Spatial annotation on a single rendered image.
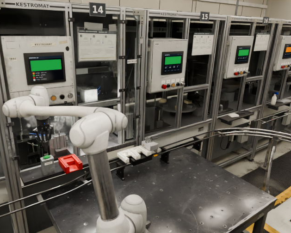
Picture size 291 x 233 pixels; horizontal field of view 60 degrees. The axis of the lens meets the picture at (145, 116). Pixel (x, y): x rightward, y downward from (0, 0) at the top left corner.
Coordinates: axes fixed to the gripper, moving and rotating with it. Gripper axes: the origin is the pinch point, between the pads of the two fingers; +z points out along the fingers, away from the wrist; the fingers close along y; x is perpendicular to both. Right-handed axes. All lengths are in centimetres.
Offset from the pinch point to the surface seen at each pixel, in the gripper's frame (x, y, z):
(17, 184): -11.5, 19.5, 30.6
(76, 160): 3.6, -19.6, 15.6
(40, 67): -7, -4, -52
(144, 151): 6, -80, 25
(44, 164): 2.9, 2.7, 12.1
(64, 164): 4.3, -10.0, 15.6
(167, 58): -7, -112, -52
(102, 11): -10, -51, -88
